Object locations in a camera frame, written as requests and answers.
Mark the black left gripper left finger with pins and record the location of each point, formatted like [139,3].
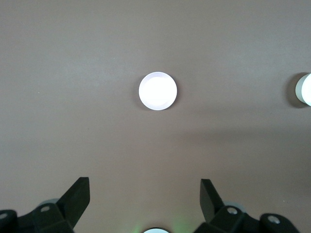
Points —
[73,201]

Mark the pink bowl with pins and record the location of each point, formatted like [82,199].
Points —
[158,91]

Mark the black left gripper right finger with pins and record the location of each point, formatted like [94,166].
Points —
[211,206]

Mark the white bowl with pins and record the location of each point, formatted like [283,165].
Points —
[306,89]

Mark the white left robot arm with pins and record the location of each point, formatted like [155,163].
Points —
[156,231]

